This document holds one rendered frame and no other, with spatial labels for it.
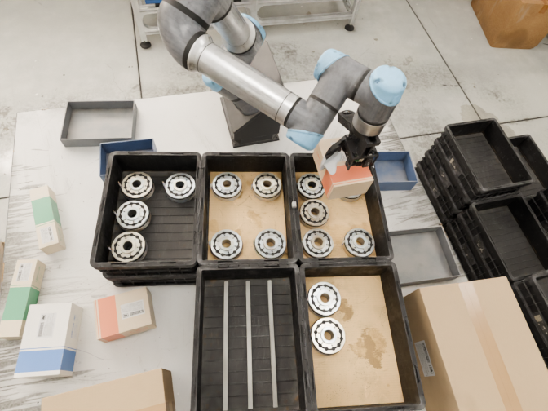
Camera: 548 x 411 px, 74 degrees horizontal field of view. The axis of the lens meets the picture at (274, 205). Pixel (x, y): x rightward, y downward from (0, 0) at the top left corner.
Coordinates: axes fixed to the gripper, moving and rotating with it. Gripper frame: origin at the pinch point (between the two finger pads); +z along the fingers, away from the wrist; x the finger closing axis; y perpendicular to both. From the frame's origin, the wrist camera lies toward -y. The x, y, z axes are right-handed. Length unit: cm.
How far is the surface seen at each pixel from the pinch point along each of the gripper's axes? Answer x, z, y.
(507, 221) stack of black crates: 108, 72, 7
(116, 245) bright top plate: -70, 24, 2
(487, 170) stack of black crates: 103, 61, -18
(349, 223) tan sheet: 6.9, 26.6, 8.7
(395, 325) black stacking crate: 8, 22, 45
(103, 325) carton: -77, 32, 24
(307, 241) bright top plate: -10.5, 23.6, 13.1
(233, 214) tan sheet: -31.9, 26.6, -2.5
